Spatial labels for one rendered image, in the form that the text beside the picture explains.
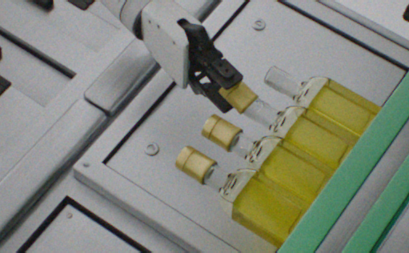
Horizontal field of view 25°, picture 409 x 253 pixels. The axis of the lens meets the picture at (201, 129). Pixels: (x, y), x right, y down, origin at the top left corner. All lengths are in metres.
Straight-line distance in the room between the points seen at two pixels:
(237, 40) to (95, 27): 0.24
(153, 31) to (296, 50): 0.28
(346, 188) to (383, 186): 0.04
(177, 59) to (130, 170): 0.19
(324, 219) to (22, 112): 0.60
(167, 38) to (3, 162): 0.32
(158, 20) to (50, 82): 0.29
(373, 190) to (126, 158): 0.44
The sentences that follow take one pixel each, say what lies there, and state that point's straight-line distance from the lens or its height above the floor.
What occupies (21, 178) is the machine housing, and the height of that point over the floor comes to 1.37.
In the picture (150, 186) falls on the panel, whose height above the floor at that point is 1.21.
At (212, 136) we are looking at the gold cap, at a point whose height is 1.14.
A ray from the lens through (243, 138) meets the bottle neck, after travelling 1.21.
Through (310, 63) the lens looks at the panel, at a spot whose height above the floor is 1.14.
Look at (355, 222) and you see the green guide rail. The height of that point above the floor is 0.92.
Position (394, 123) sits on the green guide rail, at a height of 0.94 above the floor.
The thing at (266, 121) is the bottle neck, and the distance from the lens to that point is 1.24.
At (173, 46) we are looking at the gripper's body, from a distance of 1.26.
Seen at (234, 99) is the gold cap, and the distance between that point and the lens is 1.24.
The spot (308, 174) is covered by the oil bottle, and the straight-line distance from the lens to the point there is 1.17.
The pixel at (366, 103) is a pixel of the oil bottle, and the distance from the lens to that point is 1.24.
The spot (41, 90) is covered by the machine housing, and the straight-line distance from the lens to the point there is 1.48.
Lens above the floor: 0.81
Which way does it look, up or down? 17 degrees up
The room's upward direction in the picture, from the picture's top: 59 degrees counter-clockwise
